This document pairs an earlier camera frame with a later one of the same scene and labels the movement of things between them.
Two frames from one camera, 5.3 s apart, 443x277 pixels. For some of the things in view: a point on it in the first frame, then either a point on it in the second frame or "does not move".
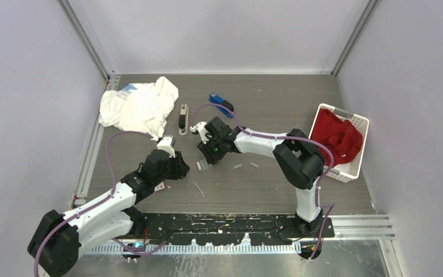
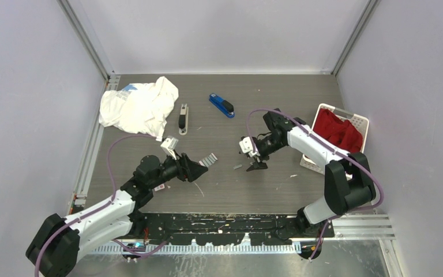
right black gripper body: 213,149 → 267,145
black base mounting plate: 217,228 does not move
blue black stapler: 214,98 does not move
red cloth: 341,138 does not move
